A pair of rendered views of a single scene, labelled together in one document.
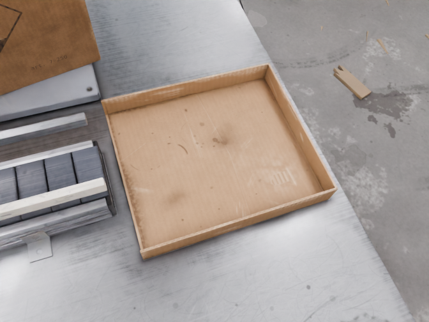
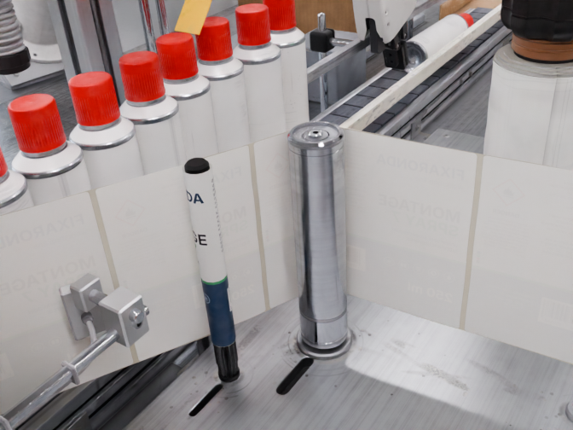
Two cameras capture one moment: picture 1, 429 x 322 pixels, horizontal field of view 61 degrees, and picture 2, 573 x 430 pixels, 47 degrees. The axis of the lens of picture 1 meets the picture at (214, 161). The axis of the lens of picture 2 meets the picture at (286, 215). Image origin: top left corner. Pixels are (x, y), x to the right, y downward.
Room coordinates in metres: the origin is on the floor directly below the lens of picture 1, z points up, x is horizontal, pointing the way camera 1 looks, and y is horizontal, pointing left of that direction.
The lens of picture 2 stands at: (-0.74, 1.12, 1.26)
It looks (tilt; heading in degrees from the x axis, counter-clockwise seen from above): 33 degrees down; 334
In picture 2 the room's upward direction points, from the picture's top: 4 degrees counter-clockwise
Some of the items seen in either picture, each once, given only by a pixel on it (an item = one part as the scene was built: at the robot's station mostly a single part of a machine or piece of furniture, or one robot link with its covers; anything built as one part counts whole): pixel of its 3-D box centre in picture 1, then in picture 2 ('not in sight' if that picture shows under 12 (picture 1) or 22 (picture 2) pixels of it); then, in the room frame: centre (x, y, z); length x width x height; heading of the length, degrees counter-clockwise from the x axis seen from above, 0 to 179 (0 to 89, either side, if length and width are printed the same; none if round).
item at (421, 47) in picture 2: not in sight; (439, 38); (0.08, 0.41, 0.91); 0.20 x 0.05 x 0.05; 116
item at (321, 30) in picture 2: not in sight; (336, 70); (0.05, 0.63, 0.91); 0.07 x 0.03 x 0.16; 27
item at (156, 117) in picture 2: not in sight; (159, 166); (-0.22, 0.99, 0.98); 0.05 x 0.05 x 0.20
